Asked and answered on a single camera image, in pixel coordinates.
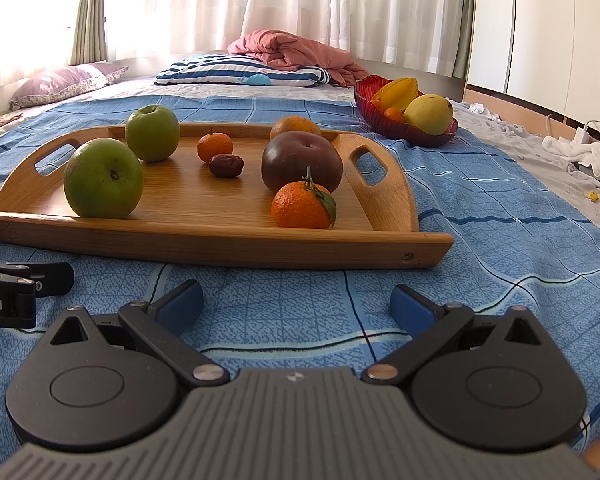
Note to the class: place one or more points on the grey green curtain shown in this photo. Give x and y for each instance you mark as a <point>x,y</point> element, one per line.
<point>90,10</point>
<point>465,15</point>

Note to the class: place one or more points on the purple floral pillow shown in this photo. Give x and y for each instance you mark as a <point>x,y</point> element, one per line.
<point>60,85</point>

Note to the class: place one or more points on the matte green apple pale patch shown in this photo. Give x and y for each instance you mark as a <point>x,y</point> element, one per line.
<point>102,180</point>

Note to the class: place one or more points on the large dull orange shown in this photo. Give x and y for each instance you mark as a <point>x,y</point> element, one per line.
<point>295,126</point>

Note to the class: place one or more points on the white charger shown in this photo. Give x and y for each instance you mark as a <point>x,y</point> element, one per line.
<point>582,136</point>

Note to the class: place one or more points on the blue white striped pillow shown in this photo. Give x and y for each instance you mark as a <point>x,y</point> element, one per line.
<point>220,70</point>

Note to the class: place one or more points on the small yellow scrap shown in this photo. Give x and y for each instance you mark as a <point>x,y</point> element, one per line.
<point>592,196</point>

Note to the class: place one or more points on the dark purple plum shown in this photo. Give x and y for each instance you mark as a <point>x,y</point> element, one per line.
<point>300,162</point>

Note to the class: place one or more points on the shiny green apple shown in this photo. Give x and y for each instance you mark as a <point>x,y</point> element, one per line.
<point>152,135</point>

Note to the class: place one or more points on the red glass bowl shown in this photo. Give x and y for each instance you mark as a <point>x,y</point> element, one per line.
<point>405,136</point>

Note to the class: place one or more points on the white wardrobe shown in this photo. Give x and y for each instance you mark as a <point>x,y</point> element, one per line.
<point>545,25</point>

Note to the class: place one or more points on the blue checked blanket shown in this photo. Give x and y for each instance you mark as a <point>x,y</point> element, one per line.
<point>480,260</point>

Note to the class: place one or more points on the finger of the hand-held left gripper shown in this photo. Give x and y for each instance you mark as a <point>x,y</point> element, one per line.
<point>52,276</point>

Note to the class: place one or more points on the pink duvet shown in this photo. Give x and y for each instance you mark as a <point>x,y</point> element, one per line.
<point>300,50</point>

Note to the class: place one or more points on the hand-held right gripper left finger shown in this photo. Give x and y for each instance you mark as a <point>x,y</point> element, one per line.
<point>180,307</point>

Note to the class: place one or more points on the white cloth pile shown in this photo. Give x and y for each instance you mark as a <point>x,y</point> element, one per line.
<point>590,160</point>

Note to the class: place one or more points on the yellow mango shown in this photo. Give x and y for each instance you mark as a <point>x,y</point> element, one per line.
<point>427,112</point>

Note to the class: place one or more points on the small white cloth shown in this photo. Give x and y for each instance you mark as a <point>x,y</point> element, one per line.
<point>478,108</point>

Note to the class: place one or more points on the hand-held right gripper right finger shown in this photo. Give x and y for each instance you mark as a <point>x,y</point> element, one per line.
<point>415,307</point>

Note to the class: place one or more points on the red date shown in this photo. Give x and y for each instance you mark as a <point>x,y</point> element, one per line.
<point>226,166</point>

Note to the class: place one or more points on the yellow-orange mango in bowl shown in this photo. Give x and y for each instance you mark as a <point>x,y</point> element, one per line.
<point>400,90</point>

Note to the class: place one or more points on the small tangerine with leaf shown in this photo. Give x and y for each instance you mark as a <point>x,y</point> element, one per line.
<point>300,207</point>

